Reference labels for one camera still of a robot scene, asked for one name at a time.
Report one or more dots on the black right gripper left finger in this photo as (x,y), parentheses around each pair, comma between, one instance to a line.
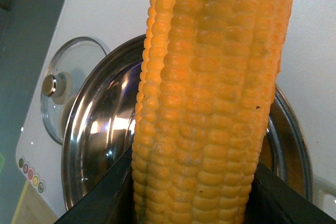
(110,201)

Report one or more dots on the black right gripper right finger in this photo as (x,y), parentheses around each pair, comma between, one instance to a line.
(271,200)

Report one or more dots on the glass pot lid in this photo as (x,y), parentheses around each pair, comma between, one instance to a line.
(64,77)

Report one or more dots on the yellow corn cob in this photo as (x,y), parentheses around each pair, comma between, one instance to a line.
(208,80)

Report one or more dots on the white electric pot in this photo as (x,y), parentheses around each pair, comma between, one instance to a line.
(100,129)

